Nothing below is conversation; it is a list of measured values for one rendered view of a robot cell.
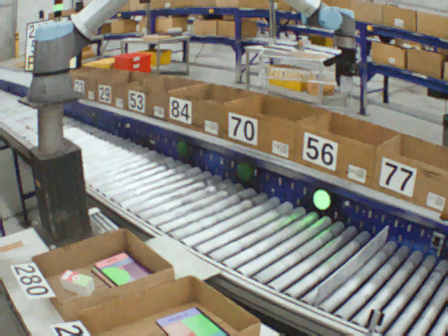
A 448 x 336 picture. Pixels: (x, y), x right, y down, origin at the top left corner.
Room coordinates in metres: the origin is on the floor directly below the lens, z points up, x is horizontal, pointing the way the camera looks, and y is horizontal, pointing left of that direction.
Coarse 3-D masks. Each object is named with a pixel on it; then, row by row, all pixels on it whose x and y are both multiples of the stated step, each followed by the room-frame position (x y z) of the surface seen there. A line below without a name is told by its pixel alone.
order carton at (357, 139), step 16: (336, 112) 1.94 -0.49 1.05; (304, 128) 1.73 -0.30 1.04; (320, 128) 1.90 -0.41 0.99; (336, 128) 1.94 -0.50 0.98; (352, 128) 1.88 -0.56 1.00; (368, 128) 1.82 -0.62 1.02; (384, 128) 1.76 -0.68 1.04; (352, 144) 1.56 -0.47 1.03; (368, 144) 1.82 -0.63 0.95; (304, 160) 1.72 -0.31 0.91; (336, 160) 1.61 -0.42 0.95; (352, 160) 1.56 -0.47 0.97; (368, 160) 1.51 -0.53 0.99; (336, 176) 1.61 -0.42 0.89; (368, 176) 1.50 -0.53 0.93
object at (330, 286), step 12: (384, 228) 1.31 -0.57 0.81; (372, 240) 1.24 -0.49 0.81; (384, 240) 1.32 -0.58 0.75; (360, 252) 1.17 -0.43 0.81; (372, 252) 1.25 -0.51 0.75; (348, 264) 1.12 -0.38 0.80; (360, 264) 1.19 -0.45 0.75; (336, 276) 1.07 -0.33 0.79; (348, 276) 1.13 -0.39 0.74; (324, 288) 1.02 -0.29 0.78; (336, 288) 1.08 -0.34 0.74; (324, 300) 1.04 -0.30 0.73
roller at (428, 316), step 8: (440, 288) 0.98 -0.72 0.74; (440, 296) 0.93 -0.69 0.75; (432, 304) 0.90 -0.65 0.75; (440, 304) 0.90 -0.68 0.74; (424, 312) 0.88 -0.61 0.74; (432, 312) 0.86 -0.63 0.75; (424, 320) 0.83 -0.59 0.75; (432, 320) 0.83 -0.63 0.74; (416, 328) 0.80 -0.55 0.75; (424, 328) 0.80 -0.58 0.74
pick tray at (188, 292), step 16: (160, 288) 0.97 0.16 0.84; (176, 288) 1.00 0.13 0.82; (192, 288) 1.03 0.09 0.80; (208, 288) 0.98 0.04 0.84; (112, 304) 0.87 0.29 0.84; (128, 304) 0.90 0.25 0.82; (144, 304) 0.93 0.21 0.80; (160, 304) 0.96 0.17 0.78; (176, 304) 0.99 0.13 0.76; (192, 304) 1.00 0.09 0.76; (208, 304) 0.98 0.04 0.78; (224, 304) 0.92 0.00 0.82; (80, 320) 0.80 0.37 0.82; (96, 320) 0.83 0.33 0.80; (112, 320) 0.86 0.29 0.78; (128, 320) 0.89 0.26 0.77; (144, 320) 0.91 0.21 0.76; (224, 320) 0.92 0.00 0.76; (240, 320) 0.87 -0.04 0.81; (256, 320) 0.83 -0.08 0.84
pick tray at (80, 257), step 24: (96, 240) 1.21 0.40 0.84; (120, 240) 1.26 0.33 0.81; (48, 264) 1.08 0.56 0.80; (72, 264) 1.13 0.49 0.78; (144, 264) 1.20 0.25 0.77; (168, 264) 1.09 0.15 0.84; (96, 288) 1.04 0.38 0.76; (120, 288) 0.95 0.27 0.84; (144, 288) 1.00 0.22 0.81; (72, 312) 0.84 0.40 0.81
